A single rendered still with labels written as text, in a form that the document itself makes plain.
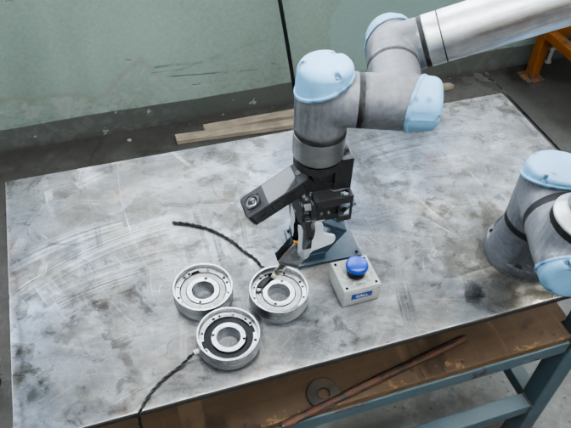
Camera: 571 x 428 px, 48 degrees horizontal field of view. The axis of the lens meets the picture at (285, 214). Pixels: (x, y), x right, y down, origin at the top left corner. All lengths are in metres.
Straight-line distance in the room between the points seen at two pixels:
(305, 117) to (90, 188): 0.66
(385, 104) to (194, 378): 0.54
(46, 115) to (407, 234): 1.81
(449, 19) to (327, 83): 0.22
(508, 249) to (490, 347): 0.31
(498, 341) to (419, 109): 0.77
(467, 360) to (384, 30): 0.77
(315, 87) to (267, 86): 2.04
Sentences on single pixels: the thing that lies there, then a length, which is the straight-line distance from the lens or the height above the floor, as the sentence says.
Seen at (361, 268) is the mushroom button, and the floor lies 0.87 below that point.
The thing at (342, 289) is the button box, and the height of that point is 0.84.
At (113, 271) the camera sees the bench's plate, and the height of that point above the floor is 0.80.
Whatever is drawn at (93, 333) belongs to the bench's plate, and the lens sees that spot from 1.15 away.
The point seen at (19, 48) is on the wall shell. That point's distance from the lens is 2.60.
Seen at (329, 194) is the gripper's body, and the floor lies 1.07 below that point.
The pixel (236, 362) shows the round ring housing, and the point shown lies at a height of 0.83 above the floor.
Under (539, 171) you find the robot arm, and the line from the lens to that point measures 1.15.
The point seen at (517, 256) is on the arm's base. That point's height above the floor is 0.85.
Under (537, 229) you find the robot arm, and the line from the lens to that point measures 1.11.
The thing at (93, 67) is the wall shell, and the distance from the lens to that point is 2.65.
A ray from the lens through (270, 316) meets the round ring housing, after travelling 1.10.
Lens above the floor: 1.73
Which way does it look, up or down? 46 degrees down
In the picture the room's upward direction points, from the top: 3 degrees clockwise
